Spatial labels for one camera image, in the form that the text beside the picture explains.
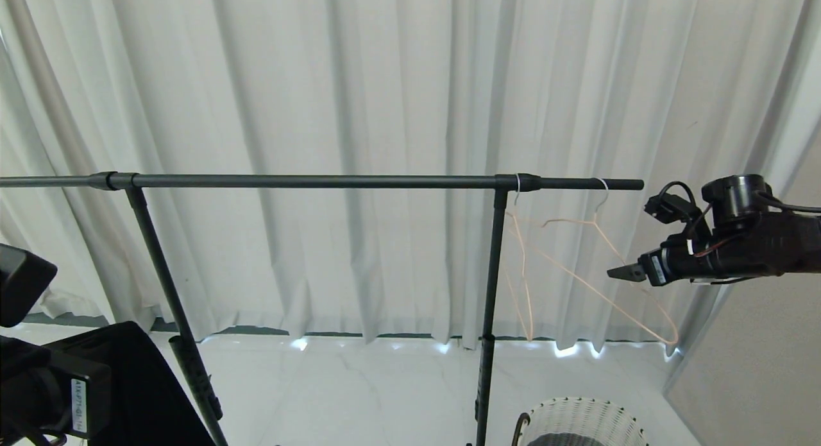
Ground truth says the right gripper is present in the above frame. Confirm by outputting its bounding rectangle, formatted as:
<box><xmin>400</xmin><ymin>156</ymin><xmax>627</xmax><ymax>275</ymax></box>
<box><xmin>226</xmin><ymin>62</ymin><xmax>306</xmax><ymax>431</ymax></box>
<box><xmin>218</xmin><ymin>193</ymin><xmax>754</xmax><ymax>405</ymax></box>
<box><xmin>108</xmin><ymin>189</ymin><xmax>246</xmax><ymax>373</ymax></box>
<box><xmin>607</xmin><ymin>239</ymin><xmax>707</xmax><ymax>287</ymax></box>

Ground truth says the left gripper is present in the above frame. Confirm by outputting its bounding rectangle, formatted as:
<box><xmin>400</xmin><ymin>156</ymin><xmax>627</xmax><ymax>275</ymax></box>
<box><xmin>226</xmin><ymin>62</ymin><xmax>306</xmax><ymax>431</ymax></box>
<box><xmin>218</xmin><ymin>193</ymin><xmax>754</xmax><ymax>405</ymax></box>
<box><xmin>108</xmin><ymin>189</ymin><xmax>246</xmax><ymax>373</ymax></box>
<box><xmin>0</xmin><ymin>334</ymin><xmax>114</xmax><ymax>443</ymax></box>

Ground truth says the pink clothes hanger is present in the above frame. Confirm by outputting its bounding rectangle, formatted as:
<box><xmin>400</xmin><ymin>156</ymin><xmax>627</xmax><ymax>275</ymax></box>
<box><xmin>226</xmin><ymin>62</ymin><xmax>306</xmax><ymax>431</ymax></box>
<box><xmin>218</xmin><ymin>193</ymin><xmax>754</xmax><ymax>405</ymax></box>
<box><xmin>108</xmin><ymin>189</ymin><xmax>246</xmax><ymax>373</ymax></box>
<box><xmin>502</xmin><ymin>189</ymin><xmax>536</xmax><ymax>341</ymax></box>
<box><xmin>537</xmin><ymin>178</ymin><xmax>681</xmax><ymax>348</ymax></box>

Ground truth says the black garment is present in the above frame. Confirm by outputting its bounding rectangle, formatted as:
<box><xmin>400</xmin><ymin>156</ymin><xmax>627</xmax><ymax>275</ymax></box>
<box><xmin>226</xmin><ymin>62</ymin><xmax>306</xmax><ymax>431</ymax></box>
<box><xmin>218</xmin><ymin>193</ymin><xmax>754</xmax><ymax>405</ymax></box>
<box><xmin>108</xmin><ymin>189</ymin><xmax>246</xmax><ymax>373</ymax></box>
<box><xmin>45</xmin><ymin>321</ymin><xmax>217</xmax><ymax>446</ymax></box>

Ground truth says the white laundry basket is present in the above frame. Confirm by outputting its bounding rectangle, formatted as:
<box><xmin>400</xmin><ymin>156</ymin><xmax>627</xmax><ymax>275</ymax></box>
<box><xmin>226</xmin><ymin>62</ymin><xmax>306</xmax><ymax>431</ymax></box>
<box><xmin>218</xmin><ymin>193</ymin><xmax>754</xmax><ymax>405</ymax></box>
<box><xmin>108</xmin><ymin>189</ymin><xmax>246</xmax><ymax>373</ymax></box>
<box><xmin>511</xmin><ymin>397</ymin><xmax>650</xmax><ymax>446</ymax></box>

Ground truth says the black clothes rack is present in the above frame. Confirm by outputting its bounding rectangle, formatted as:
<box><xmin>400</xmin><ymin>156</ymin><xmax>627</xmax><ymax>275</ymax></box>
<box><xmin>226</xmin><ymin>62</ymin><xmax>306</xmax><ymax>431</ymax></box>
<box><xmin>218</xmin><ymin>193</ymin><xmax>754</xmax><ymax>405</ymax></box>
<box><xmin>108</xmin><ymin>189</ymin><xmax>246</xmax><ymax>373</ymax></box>
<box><xmin>0</xmin><ymin>171</ymin><xmax>645</xmax><ymax>446</ymax></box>

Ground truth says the white curtain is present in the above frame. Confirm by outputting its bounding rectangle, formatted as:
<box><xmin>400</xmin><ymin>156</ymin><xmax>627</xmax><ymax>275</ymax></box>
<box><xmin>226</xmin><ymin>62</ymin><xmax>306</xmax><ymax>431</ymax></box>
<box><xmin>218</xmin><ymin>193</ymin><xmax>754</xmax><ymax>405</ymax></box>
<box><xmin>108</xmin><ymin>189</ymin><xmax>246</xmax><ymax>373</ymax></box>
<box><xmin>0</xmin><ymin>0</ymin><xmax>821</xmax><ymax>358</ymax></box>

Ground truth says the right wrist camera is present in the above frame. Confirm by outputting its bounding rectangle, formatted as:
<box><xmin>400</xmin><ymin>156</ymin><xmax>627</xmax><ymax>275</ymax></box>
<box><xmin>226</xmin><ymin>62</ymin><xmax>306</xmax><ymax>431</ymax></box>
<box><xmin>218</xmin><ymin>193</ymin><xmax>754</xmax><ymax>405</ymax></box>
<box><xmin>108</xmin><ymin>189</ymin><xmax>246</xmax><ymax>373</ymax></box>
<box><xmin>643</xmin><ymin>181</ymin><xmax>706</xmax><ymax>244</ymax></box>

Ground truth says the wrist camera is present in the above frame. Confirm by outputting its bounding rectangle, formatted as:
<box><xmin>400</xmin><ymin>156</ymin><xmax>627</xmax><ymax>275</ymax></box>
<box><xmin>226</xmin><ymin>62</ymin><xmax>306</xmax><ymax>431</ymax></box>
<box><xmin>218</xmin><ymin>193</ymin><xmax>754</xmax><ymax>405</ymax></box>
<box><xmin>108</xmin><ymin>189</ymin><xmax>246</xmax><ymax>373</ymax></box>
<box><xmin>0</xmin><ymin>243</ymin><xmax>58</xmax><ymax>329</ymax></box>
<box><xmin>643</xmin><ymin>181</ymin><xmax>706</xmax><ymax>244</ymax></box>

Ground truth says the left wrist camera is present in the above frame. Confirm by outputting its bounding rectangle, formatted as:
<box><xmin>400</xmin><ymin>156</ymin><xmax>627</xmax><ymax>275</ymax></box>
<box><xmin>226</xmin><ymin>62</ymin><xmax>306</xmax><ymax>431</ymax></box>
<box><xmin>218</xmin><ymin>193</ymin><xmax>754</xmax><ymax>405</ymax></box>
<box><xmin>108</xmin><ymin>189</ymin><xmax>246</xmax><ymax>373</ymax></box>
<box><xmin>0</xmin><ymin>243</ymin><xmax>58</xmax><ymax>329</ymax></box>

